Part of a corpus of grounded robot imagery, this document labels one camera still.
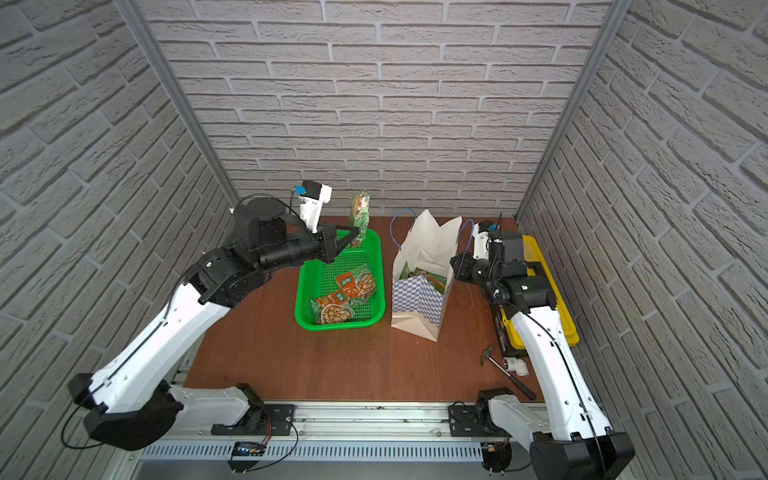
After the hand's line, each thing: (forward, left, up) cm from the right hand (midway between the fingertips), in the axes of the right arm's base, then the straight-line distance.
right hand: (460, 259), depth 73 cm
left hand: (0, +25, +16) cm, 30 cm away
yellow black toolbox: (-14, -12, -13) cm, 23 cm away
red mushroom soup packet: (+11, +28, -25) cm, 39 cm away
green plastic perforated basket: (+13, +43, -25) cm, 51 cm away
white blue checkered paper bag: (-5, +11, -14) cm, 18 cm away
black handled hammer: (-15, -9, -27) cm, 32 cm away
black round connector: (-39, -5, -26) cm, 47 cm away
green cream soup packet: (0, +36, -23) cm, 43 cm away
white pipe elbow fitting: (-19, -16, -25) cm, 35 cm away
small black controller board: (-34, +53, -27) cm, 69 cm away
